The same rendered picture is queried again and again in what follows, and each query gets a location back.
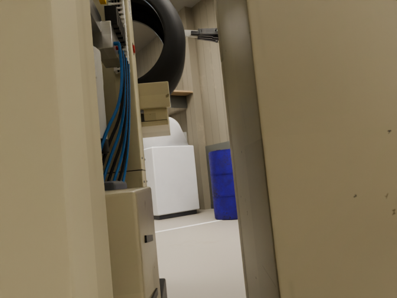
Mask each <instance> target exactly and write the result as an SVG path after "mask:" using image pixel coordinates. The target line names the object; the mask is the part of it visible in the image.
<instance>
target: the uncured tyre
mask: <svg viewBox="0 0 397 298"><path fill-rule="evenodd" d="M131 11H132V21H133V22H138V23H140V24H143V25H145V26H147V27H148V28H150V29H151V30H153V32H154V33H156V35H157V36H158V37H159V38H160V40H161V41H162V43H163V48H162V52H161V54H160V57H159V59H158V60H157V62H156V63H155V65H154V66H153V67H152V69H151V70H150V71H148V72H147V73H146V74H144V75H143V76H142V77H140V78H138V84H139V83H153V82H166V81H168V85H169V92H170V95H171V94H172V93H173V91H174V90H175V88H176V87H177V85H178V83H179V81H180V79H181V77H182V74H183V70H184V65H185V56H186V36H185V32H184V27H183V23H182V21H181V18H180V16H179V14H178V12H177V10H176V9H175V8H174V6H173V4H172V3H171V2H170V1H169V0H131Z"/></svg>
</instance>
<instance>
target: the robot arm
mask: <svg viewBox="0 0 397 298"><path fill-rule="evenodd" d="M184 32H185V36H186V37H193V38H197V39H198V40H204V41H212V42H215V43H218V40H219V38H218V32H217V28H201V29H198V30H184Z"/></svg>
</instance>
